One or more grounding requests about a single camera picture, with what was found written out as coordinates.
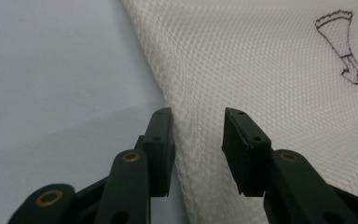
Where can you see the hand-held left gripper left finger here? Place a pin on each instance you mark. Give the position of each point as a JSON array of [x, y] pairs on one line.
[[159, 149]]

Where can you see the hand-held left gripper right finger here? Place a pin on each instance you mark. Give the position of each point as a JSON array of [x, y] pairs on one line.
[[245, 155]]

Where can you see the white mesh cloth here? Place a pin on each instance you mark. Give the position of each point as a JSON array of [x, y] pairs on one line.
[[261, 93]]

